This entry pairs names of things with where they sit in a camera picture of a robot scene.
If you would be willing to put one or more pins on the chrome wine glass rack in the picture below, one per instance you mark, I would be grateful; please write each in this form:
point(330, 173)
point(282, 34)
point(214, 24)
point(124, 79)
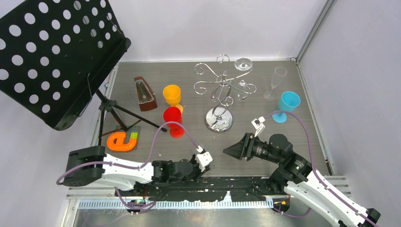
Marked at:
point(219, 119)

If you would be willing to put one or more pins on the orange letter toy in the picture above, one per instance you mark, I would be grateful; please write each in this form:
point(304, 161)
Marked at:
point(115, 143)

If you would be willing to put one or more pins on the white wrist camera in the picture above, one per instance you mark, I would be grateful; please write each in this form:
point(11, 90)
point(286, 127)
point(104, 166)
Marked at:
point(204, 160)
point(258, 124)

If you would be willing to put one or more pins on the black perforated music stand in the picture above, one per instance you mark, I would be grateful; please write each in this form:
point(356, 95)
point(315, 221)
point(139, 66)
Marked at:
point(54, 56)

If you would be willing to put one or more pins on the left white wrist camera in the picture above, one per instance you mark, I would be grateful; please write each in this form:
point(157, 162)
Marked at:
point(204, 160)

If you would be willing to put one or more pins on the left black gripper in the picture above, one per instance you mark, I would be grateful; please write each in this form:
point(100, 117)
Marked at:
point(194, 160)

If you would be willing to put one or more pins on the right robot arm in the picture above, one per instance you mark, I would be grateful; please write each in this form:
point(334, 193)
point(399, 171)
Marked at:
point(297, 177)

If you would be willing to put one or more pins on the green lego brick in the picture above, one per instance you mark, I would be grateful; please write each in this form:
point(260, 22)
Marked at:
point(134, 136)

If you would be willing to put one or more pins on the grey lego baseplate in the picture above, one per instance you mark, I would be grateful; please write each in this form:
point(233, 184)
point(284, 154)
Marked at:
point(135, 128)

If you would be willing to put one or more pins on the red wine glass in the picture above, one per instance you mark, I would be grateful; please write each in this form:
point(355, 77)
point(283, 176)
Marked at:
point(173, 114)

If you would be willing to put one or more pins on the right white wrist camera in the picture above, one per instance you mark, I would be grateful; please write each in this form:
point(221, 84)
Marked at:
point(258, 124)

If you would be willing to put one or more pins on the brown wooden metronome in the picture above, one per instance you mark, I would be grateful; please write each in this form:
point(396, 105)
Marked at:
point(146, 96)

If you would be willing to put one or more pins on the yellow wine glass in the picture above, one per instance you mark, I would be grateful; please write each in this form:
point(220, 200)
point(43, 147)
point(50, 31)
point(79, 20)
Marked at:
point(172, 95)

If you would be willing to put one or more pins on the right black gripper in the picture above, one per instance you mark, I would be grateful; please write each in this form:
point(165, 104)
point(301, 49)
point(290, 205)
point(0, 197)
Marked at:
point(239, 150)

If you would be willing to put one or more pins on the blue wine glass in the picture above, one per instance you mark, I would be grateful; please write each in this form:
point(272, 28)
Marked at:
point(289, 101)

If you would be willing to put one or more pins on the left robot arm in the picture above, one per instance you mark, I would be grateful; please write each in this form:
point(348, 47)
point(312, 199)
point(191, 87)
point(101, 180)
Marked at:
point(94, 165)

